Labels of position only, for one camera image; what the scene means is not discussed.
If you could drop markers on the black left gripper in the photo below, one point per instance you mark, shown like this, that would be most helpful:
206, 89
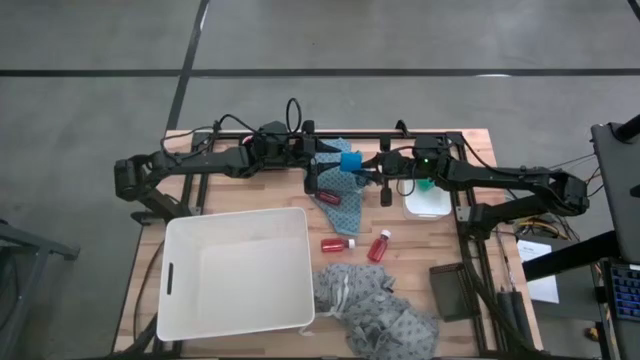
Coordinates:
280, 159

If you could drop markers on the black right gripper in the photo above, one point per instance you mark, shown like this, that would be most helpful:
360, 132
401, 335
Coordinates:
402, 170

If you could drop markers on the blue bandage roll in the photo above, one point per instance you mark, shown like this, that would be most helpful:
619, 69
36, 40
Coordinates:
351, 162

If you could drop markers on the green bandage roll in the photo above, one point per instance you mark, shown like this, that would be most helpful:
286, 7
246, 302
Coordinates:
426, 185

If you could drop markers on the red medicine bottle white cap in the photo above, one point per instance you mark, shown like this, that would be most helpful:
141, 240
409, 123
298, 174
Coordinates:
330, 198
335, 245
377, 248

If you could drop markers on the small clear plastic container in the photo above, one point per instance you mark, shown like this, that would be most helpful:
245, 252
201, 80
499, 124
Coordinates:
427, 207

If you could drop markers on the teal patterned hospital gown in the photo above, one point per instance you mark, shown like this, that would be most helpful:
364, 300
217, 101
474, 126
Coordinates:
345, 215

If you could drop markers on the grey patterned hospital gown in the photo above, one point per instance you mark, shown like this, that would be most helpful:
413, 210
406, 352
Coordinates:
370, 310

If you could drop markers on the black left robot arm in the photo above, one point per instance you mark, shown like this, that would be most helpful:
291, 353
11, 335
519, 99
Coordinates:
200, 162

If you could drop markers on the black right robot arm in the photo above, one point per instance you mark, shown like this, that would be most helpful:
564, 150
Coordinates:
500, 177

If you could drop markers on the small black mesh basket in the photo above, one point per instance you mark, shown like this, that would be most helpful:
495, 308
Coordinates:
452, 292

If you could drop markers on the large white woven plastic bin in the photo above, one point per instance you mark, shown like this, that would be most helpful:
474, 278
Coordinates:
240, 280

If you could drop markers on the white paper sheet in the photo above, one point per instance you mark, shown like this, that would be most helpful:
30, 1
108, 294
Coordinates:
545, 292

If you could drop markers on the black computer desk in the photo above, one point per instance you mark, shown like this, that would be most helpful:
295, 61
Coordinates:
620, 190

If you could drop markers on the small yellow black object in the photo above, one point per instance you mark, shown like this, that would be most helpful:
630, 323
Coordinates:
593, 335

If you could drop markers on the backlit computer keyboard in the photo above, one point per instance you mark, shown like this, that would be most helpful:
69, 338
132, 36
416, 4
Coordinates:
627, 292

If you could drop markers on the grey metal stand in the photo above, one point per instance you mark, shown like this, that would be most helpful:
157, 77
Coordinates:
30, 247

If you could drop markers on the black aluminium table frame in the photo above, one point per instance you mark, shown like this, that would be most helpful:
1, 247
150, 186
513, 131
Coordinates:
365, 135

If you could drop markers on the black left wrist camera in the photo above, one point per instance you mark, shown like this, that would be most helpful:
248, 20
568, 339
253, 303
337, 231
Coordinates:
273, 132

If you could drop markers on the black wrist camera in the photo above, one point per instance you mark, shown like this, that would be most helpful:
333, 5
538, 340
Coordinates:
273, 132
429, 147

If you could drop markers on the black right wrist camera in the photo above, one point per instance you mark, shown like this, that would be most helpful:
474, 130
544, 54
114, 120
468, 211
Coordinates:
429, 147

